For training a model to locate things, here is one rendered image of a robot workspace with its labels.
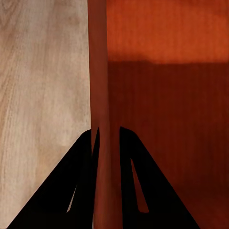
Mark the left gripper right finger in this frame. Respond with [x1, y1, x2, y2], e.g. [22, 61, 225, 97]
[119, 127, 200, 229]

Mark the storage box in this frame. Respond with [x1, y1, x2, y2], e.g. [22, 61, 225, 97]
[87, 0, 229, 229]

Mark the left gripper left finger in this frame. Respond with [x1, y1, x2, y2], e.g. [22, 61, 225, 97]
[7, 128, 100, 229]

